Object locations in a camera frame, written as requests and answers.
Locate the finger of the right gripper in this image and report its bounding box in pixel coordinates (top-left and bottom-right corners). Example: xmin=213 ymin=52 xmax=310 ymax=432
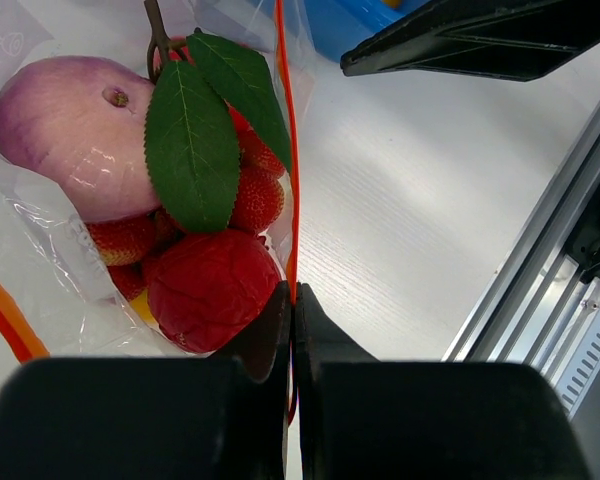
xmin=340 ymin=0 xmax=600 ymax=82

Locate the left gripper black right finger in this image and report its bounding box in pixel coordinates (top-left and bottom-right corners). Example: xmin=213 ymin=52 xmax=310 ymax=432
xmin=294 ymin=284 xmax=590 ymax=479

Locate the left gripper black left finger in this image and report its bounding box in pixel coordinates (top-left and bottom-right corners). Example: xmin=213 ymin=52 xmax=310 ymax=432
xmin=0 ymin=283 xmax=292 ymax=479

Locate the red toy strawberry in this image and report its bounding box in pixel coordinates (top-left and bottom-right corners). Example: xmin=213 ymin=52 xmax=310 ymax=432
xmin=143 ymin=229 xmax=282 ymax=354

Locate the clear zip top bag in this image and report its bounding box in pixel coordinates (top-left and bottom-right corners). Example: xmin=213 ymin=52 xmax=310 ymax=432
xmin=0 ymin=1 xmax=315 ymax=363

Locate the red lychee toy bunch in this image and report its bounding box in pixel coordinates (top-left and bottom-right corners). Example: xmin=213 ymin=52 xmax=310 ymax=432
xmin=87 ymin=0 xmax=294 ymax=301

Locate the purple toy onion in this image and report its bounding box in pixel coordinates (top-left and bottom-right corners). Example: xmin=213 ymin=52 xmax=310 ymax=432
xmin=0 ymin=56 xmax=160 ymax=223

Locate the blue plastic bin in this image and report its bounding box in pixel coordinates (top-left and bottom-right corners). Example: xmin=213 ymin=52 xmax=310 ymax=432
xmin=304 ymin=0 xmax=427 ymax=63

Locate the aluminium mounting rail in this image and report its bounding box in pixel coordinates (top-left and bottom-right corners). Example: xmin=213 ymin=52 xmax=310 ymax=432
xmin=444 ymin=102 xmax=600 ymax=419

